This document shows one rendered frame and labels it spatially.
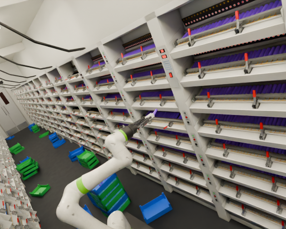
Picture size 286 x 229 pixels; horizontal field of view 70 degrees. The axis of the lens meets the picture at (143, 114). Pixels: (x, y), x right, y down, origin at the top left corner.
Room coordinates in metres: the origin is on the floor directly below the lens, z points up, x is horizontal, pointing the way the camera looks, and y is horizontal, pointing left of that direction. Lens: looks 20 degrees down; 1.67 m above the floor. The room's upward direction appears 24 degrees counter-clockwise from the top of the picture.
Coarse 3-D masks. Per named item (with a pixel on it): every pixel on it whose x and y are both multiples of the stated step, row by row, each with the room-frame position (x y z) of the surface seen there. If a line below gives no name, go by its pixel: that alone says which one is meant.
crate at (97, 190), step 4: (112, 176) 1.96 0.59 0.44; (116, 176) 1.98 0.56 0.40; (104, 180) 2.01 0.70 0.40; (108, 180) 1.92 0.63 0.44; (112, 180) 1.94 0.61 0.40; (104, 184) 1.88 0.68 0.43; (96, 188) 1.93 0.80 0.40; (100, 188) 1.85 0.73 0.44; (104, 188) 1.87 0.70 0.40; (92, 192) 1.87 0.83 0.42; (96, 192) 1.81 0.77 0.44
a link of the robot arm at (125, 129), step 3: (123, 126) 1.30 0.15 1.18; (126, 126) 1.30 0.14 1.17; (123, 129) 1.27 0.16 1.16; (126, 129) 1.27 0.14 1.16; (129, 129) 1.28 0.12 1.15; (126, 132) 1.26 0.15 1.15; (129, 132) 1.26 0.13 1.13; (132, 132) 1.27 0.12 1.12; (129, 135) 1.26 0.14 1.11; (132, 135) 1.27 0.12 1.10; (129, 138) 1.27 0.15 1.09
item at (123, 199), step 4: (124, 196) 1.96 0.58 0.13; (128, 196) 1.99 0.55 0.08; (120, 200) 1.92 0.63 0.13; (124, 200) 1.95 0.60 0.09; (116, 204) 1.88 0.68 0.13; (120, 204) 1.91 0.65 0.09; (100, 208) 1.94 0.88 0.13; (116, 208) 1.87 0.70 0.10; (104, 212) 1.88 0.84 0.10; (108, 212) 1.81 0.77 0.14; (112, 212) 1.83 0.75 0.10
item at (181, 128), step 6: (144, 114) 1.88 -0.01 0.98; (144, 126) 1.81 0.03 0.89; (150, 126) 1.72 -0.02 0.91; (156, 126) 1.64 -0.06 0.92; (162, 126) 1.57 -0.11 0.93; (168, 126) 1.51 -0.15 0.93; (174, 126) 1.46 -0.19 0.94; (180, 126) 1.42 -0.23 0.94; (180, 132) 1.42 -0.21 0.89; (186, 132) 1.36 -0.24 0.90
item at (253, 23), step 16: (224, 0) 1.08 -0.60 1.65; (240, 0) 1.02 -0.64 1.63; (256, 0) 0.96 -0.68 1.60; (272, 0) 0.90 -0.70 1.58; (192, 16) 1.25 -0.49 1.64; (208, 16) 1.18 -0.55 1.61; (224, 16) 1.10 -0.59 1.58; (240, 16) 0.98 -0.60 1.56; (256, 16) 0.88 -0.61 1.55; (272, 16) 0.83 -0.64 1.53; (192, 32) 1.23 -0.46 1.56; (208, 32) 1.08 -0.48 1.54; (224, 32) 0.99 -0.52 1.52; (240, 32) 0.89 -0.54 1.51; (256, 32) 0.83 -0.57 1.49; (272, 32) 0.79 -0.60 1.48; (176, 48) 1.25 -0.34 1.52; (192, 48) 1.11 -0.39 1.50; (208, 48) 1.04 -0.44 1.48
